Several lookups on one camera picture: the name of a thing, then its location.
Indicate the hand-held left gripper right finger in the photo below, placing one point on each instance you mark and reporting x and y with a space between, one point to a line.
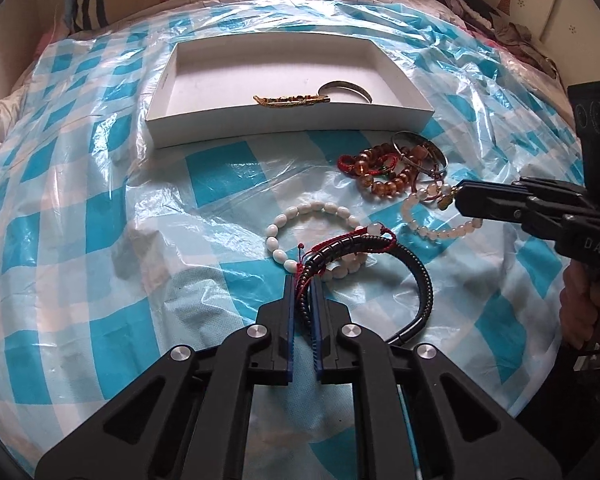
318 317

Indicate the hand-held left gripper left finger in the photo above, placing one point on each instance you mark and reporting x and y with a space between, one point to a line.
290 317

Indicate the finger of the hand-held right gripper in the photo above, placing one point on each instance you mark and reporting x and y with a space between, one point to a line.
510 215
500 192

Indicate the thin silver bangle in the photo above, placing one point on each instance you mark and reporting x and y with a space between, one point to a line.
432 144

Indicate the white cardboard box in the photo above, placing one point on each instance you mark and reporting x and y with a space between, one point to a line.
240 75

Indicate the person's right hand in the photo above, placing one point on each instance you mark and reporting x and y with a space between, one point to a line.
575 305

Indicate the dark crumpled clothes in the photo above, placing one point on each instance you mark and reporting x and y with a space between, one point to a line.
510 35

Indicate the wide silver bangle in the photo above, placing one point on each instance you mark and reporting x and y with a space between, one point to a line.
360 91

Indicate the gold hairpin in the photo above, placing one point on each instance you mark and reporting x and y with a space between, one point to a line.
280 100

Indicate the blue checked plastic sheet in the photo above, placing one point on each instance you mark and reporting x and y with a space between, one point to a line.
80 210

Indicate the white quilt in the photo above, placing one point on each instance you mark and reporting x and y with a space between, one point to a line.
0 120

